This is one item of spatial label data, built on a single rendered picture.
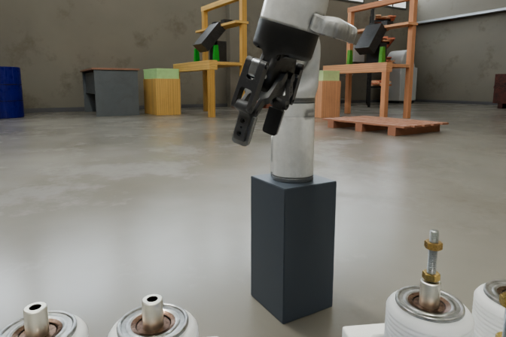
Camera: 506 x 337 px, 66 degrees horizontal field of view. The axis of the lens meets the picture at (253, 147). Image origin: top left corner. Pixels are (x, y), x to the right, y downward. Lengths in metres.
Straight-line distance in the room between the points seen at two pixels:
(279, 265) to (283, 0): 0.58
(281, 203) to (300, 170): 0.09
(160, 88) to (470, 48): 8.70
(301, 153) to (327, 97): 5.51
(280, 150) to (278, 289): 0.30
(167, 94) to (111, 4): 2.63
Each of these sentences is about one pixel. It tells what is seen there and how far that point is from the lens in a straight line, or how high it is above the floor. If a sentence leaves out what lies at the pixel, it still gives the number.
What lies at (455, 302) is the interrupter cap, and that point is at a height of 0.25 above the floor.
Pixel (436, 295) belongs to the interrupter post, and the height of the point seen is 0.27.
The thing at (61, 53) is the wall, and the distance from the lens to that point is 8.56.
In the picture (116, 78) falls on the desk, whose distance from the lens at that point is 6.95.
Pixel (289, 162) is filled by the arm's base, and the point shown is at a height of 0.35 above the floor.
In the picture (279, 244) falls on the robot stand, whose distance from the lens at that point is 0.85.
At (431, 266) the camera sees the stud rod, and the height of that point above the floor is 0.30.
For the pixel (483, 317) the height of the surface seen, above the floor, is 0.23.
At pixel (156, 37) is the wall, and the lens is 8.94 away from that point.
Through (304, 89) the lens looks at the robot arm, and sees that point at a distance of 0.83.
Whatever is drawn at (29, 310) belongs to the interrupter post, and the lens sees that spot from 0.49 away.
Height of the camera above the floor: 0.51
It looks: 9 degrees down
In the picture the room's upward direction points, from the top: straight up
